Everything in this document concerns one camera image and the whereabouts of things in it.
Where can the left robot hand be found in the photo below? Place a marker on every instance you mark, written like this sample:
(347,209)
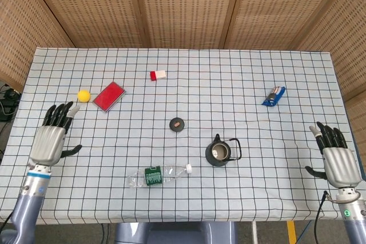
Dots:
(47,144)

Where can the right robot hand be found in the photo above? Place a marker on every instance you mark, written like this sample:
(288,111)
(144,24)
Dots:
(341,167)

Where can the small black round disc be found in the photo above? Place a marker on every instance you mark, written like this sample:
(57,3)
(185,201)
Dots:
(173,128)

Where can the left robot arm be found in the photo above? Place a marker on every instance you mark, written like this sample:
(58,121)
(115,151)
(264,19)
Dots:
(28,198)

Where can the yellow ball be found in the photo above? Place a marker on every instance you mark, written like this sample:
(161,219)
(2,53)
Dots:
(84,96)

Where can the red flat ink pad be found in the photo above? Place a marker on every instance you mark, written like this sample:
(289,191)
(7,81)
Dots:
(109,96)

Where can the blue snack packet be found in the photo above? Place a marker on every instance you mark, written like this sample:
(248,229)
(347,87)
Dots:
(273,98)

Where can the white table leg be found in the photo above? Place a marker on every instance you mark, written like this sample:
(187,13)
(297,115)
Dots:
(254,232)

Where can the clear bottle with green label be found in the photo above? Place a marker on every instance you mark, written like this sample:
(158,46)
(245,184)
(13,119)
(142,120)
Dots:
(153,176)

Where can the red and white small box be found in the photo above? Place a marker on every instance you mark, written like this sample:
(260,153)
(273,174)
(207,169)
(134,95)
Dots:
(160,74)

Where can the light blue checked tablecloth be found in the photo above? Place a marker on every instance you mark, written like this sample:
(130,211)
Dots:
(183,107)

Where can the grey robot torso base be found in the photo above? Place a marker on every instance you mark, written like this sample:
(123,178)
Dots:
(174,234)

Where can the woven wooden folding screen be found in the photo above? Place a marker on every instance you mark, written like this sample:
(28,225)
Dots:
(186,7)

